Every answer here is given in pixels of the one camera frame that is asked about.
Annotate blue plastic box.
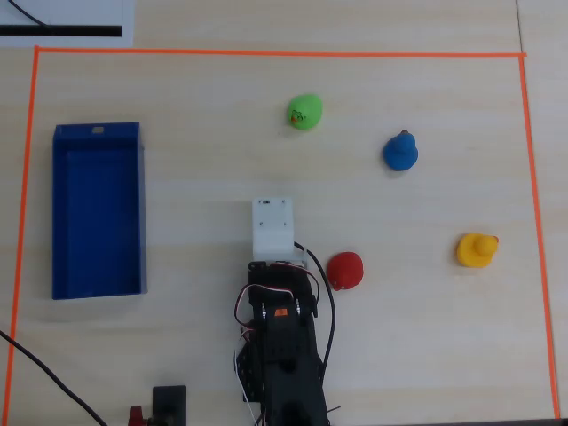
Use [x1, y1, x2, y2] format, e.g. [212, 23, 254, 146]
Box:
[51, 122, 147, 302]

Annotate yellow rubber duck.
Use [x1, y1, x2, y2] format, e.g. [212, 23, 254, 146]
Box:
[455, 232, 501, 269]

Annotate thin black cable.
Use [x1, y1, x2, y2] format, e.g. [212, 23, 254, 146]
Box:
[7, 0, 52, 30]

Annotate blue rubber duck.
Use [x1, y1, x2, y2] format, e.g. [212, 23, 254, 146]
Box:
[382, 129, 420, 172]

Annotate black camera cable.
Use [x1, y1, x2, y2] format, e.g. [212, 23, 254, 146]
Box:
[292, 241, 337, 378]

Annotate long orange tape strip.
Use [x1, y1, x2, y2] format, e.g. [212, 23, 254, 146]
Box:
[34, 45, 528, 59]

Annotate red rubber duck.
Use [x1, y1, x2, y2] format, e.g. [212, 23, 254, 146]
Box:
[327, 251, 365, 293]

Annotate thick black cable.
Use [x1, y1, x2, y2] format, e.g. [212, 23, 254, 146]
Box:
[0, 328, 110, 426]

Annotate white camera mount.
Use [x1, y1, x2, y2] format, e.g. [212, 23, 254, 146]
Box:
[251, 197, 308, 269]

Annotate red white servo wires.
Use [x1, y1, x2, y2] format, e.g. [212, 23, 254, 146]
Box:
[233, 261, 320, 343]

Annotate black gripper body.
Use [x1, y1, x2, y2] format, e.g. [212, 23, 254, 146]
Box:
[247, 260, 320, 319]

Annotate black table clamp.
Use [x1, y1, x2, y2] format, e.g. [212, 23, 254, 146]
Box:
[151, 384, 187, 426]

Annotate green rubber duck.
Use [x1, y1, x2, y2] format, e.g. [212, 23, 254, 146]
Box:
[286, 92, 324, 131]

